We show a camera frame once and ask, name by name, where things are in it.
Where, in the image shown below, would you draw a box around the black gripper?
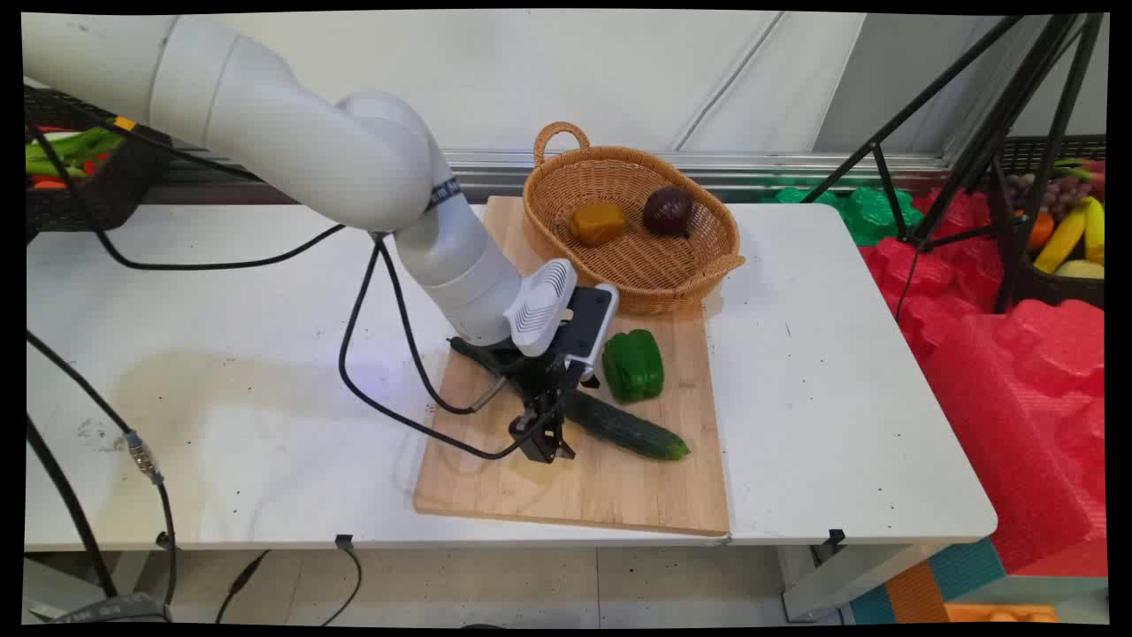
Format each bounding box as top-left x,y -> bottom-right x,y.
507,343 -> 602,464

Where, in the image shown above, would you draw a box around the orange toy bell pepper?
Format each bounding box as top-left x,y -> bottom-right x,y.
568,203 -> 628,248

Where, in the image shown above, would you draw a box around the dark green toy cucumber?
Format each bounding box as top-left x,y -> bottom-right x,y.
448,336 -> 692,462

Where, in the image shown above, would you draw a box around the wooden cutting board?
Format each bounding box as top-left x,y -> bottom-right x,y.
413,196 -> 731,538

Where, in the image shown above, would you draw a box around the green toy bell pepper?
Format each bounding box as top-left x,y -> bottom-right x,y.
601,329 -> 666,404

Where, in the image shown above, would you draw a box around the woven wicker basket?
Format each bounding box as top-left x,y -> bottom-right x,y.
522,121 -> 746,316

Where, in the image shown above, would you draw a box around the purple toy onion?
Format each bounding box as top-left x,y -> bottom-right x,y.
642,186 -> 696,240

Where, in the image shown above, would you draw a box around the white table leg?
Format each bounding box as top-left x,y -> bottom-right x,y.
776,541 -> 940,623

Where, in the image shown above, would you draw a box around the teal orange floor mat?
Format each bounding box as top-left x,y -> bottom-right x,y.
847,535 -> 1062,625

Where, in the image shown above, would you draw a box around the grey floor device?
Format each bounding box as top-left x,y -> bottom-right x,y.
49,592 -> 174,625

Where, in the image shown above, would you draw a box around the red foam sheets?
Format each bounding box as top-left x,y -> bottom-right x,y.
856,188 -> 1108,579

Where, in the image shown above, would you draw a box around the black basket with vegetables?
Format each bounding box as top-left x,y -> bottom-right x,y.
25,84 -> 174,236

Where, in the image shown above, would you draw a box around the black tripod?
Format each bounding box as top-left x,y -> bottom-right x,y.
800,13 -> 1106,316

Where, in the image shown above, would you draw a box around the black basket with fruit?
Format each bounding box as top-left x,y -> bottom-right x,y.
992,134 -> 1107,311

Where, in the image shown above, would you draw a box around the long yellow toy banana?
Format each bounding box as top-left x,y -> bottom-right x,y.
1033,196 -> 1089,275

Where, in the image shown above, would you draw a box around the green toy vegetable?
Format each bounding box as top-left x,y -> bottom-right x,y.
26,127 -> 126,179

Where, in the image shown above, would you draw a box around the purple toy grapes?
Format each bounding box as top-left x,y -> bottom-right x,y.
1006,173 -> 1094,222

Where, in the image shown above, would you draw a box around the short yellow toy banana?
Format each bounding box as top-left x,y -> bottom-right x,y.
1082,196 -> 1106,266

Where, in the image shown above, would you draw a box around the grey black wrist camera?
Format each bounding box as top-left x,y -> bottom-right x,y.
559,283 -> 621,383

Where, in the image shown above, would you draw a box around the white vented camera mount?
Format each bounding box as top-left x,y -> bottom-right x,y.
503,257 -> 579,358

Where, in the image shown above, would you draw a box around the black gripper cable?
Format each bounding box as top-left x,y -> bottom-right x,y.
376,234 -> 509,416

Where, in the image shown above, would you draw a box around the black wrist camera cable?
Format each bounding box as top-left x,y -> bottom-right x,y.
339,234 -> 567,462

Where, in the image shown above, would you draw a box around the thin black floor cable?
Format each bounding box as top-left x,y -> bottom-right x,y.
215,536 -> 364,626

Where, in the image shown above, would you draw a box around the aluminium wall rail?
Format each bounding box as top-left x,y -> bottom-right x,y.
146,149 -> 954,204

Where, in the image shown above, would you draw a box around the black cable with metal connector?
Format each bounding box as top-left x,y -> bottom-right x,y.
25,330 -> 179,611

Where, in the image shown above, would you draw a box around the thick black cable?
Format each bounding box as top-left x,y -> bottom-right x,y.
25,414 -> 120,602

